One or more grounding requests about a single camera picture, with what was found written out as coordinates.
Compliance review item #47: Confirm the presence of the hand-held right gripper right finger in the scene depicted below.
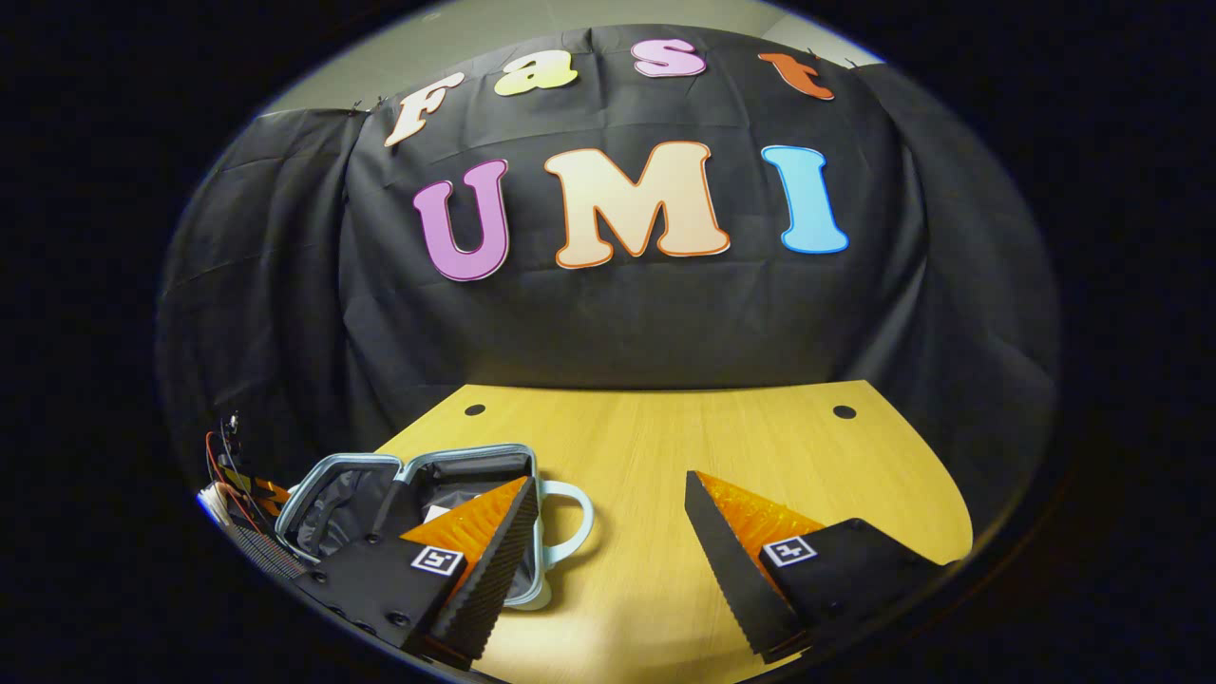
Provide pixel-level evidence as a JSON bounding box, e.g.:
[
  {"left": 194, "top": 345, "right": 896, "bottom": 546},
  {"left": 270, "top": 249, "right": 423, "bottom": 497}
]
[{"left": 684, "top": 469, "right": 962, "bottom": 664}]

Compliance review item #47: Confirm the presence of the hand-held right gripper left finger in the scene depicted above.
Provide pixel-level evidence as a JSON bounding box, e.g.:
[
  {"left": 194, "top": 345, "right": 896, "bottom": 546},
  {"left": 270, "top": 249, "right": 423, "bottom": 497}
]
[{"left": 302, "top": 476, "right": 541, "bottom": 669}]

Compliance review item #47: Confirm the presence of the light blue suitcase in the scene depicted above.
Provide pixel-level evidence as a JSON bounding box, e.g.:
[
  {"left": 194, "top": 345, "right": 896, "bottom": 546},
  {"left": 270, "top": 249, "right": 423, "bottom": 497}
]
[{"left": 275, "top": 443, "right": 596, "bottom": 611}]

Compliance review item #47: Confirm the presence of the grey ribbed panel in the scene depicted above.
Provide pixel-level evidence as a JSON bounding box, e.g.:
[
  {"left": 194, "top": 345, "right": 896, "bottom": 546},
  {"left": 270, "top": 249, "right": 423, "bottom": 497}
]
[{"left": 228, "top": 525, "right": 307, "bottom": 579}]

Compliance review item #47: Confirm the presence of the black backdrop cloth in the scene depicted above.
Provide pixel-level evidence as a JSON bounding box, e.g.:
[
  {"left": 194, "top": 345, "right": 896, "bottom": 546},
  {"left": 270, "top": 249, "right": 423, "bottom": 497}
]
[{"left": 155, "top": 24, "right": 1063, "bottom": 561}]

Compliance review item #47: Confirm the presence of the red cable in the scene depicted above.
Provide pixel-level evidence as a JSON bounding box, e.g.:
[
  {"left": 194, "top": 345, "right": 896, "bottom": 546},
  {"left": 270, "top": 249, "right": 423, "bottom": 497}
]
[{"left": 206, "top": 432, "right": 262, "bottom": 528}]

